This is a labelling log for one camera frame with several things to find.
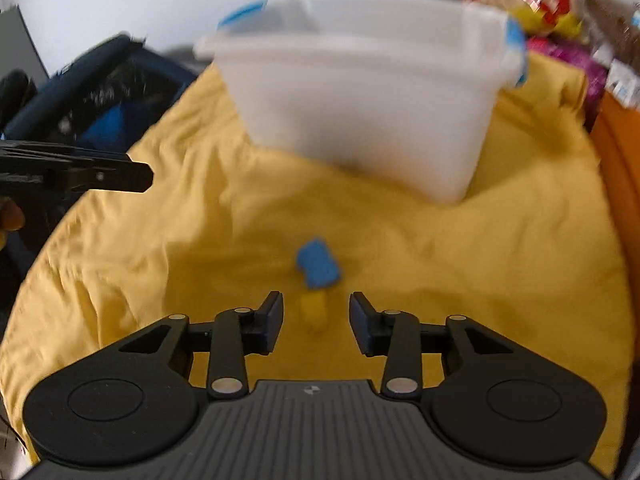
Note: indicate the yellow blanket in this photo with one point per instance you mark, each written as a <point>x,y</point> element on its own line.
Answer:
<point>450,270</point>

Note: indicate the small yellow toy block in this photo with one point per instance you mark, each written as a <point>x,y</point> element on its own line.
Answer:
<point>314,310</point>

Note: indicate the orange wooden cabinet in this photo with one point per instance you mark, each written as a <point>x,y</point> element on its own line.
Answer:
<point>620,185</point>

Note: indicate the white plastic bin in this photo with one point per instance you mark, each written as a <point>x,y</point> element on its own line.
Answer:
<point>360,90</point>

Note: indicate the pink mesh bag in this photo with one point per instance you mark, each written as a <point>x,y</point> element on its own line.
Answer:
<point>565,65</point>

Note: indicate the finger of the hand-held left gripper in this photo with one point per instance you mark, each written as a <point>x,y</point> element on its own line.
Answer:
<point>125,175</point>

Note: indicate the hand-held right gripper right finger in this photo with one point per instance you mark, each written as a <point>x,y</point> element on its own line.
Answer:
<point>361,325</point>

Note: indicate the brown packet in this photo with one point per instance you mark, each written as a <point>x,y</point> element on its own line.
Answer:
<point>615,15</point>

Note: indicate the blue toy block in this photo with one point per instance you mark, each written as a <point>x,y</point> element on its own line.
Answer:
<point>317,262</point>

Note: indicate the person's left hand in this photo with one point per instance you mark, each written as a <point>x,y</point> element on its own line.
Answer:
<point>11,215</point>

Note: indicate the grey panel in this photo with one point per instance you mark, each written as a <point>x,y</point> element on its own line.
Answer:
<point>17,45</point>

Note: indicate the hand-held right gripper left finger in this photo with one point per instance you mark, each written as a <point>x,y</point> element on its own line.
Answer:
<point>272,322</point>

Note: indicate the small white carton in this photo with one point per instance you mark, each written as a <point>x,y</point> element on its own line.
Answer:
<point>625,82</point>

